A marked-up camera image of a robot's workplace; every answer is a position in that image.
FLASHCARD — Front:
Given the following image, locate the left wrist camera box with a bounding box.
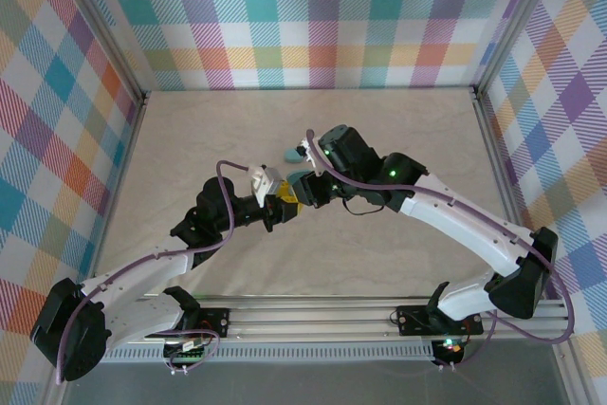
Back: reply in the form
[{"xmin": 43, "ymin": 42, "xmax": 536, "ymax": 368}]
[{"xmin": 246, "ymin": 163, "xmax": 286, "ymax": 210}]

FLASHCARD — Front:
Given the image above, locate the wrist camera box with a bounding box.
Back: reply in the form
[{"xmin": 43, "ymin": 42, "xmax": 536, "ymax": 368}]
[
  {"xmin": 297, "ymin": 136, "xmax": 325, "ymax": 175},
  {"xmin": 246, "ymin": 163, "xmax": 286, "ymax": 210}
]

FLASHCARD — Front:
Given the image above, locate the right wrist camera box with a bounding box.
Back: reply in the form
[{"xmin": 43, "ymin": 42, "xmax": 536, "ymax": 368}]
[{"xmin": 297, "ymin": 136, "xmax": 325, "ymax": 175}]

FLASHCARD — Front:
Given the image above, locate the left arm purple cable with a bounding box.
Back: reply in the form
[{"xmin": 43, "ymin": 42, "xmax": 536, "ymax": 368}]
[{"xmin": 54, "ymin": 159, "xmax": 252, "ymax": 385}]

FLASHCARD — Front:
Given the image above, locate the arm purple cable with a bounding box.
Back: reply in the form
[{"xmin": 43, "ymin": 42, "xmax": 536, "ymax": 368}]
[
  {"xmin": 305, "ymin": 128, "xmax": 573, "ymax": 373},
  {"xmin": 54, "ymin": 159, "xmax": 252, "ymax": 385}
]

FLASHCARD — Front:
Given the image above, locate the aluminium side rail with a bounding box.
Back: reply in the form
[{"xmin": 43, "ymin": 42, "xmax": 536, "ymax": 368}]
[
  {"xmin": 471, "ymin": 89, "xmax": 546, "ymax": 302},
  {"xmin": 83, "ymin": 90, "xmax": 152, "ymax": 306}
]

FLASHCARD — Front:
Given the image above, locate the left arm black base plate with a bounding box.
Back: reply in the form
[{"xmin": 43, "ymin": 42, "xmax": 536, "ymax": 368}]
[{"xmin": 144, "ymin": 308, "xmax": 231, "ymax": 340}]

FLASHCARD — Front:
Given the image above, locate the aluminium mounting rail beam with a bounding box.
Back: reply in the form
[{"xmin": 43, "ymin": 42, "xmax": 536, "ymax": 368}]
[{"xmin": 50, "ymin": 294, "xmax": 576, "ymax": 345}]

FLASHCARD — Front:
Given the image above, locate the grey slotted cable duct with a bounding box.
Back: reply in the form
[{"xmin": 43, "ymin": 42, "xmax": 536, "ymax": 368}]
[{"xmin": 75, "ymin": 345, "xmax": 435, "ymax": 364}]

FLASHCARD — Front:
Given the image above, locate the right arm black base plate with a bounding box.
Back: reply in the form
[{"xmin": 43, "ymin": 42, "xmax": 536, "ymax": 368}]
[{"xmin": 396, "ymin": 304, "xmax": 485, "ymax": 336}]

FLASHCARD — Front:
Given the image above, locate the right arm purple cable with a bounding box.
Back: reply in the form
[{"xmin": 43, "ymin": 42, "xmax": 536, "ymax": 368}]
[{"xmin": 305, "ymin": 128, "xmax": 573, "ymax": 373}]

